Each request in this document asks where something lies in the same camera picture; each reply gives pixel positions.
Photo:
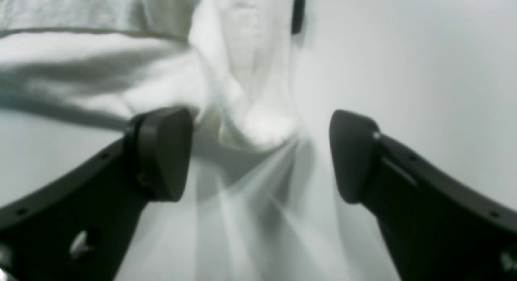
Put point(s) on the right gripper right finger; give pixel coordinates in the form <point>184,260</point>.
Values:
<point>434,227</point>

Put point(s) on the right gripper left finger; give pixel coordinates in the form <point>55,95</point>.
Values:
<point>79,227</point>

